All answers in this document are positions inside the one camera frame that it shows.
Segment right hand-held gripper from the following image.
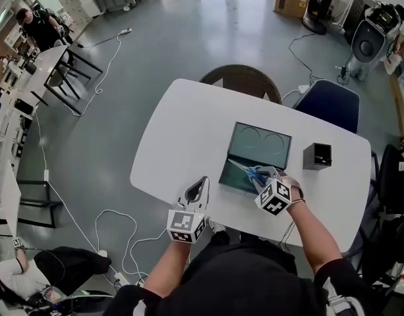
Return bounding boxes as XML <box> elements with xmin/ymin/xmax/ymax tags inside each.
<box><xmin>252</xmin><ymin>165</ymin><xmax>293</xmax><ymax>217</ymax></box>

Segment person's white shoe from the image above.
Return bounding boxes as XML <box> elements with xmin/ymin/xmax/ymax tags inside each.
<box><xmin>207</xmin><ymin>220</ymin><xmax>227</xmax><ymax>234</ymax></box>

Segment white cable with adapter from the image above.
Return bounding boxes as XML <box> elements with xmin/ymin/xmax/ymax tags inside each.
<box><xmin>33</xmin><ymin>113</ymin><xmax>109</xmax><ymax>257</ymax></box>

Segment white desk black frame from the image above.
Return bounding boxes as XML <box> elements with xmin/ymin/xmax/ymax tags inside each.
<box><xmin>0</xmin><ymin>159</ymin><xmax>64</xmax><ymax>229</ymax></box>

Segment grey chair black legs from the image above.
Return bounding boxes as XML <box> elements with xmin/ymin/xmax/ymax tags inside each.
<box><xmin>45</xmin><ymin>63</ymin><xmax>103</xmax><ymax>100</ymax></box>

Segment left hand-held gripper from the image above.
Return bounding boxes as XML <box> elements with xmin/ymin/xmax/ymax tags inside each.
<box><xmin>167</xmin><ymin>175</ymin><xmax>210</xmax><ymax>244</ymax></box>

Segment black backpack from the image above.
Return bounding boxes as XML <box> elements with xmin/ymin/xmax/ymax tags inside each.
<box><xmin>374</xmin><ymin>143</ymin><xmax>404</xmax><ymax>215</ymax></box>

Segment person's right forearm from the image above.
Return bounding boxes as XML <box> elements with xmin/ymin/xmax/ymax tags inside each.
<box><xmin>285</xmin><ymin>199</ymin><xmax>343</xmax><ymax>275</ymax></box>

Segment blue-handled scissors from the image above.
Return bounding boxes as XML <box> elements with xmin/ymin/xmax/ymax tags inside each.
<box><xmin>227</xmin><ymin>158</ymin><xmax>272</xmax><ymax>190</ymax></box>

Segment person's right hand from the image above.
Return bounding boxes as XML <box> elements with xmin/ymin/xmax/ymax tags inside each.
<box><xmin>281</xmin><ymin>175</ymin><xmax>304</xmax><ymax>204</ymax></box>

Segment dark green case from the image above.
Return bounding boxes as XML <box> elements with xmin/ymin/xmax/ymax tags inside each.
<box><xmin>218</xmin><ymin>121</ymin><xmax>293</xmax><ymax>196</ymax></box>

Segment person's black clothed torso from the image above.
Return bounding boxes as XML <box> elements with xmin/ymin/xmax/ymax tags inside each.
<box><xmin>112</xmin><ymin>230</ymin><xmax>387</xmax><ymax>316</ymax></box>

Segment long white floor cable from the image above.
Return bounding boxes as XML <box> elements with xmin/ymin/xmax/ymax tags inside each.
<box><xmin>65</xmin><ymin>31</ymin><xmax>133</xmax><ymax>117</ymax></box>

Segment black bin yellow lid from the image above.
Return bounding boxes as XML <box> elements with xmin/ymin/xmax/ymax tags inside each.
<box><xmin>308</xmin><ymin>0</ymin><xmax>337</xmax><ymax>18</ymax></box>

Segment black square pen holder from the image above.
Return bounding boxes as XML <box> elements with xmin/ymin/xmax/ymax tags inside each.
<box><xmin>302</xmin><ymin>142</ymin><xmax>333</xmax><ymax>171</ymax></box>

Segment person's left forearm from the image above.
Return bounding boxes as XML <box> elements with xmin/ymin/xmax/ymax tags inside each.
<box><xmin>142</xmin><ymin>238</ymin><xmax>193</xmax><ymax>298</ymax></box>

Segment white storage shelving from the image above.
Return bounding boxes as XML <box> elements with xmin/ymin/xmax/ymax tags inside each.
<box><xmin>0</xmin><ymin>21</ymin><xmax>38</xmax><ymax>177</ymax></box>

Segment black jacket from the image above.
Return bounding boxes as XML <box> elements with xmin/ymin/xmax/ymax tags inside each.
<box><xmin>361</xmin><ymin>214</ymin><xmax>404</xmax><ymax>286</ymax></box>

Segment dark blue chair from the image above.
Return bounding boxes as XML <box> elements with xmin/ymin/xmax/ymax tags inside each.
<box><xmin>292</xmin><ymin>79</ymin><xmax>361</xmax><ymax>134</ymax></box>

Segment brown wicker chair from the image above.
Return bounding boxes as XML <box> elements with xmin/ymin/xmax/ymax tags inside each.
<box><xmin>198</xmin><ymin>64</ymin><xmax>283</xmax><ymax>105</ymax></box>

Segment white table black legs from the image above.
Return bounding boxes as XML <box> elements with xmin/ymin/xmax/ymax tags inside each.
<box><xmin>23</xmin><ymin>44</ymin><xmax>103</xmax><ymax>115</ymax></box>

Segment white robot black screen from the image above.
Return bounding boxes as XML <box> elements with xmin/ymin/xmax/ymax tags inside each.
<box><xmin>348</xmin><ymin>2</ymin><xmax>404</xmax><ymax>82</ymax></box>

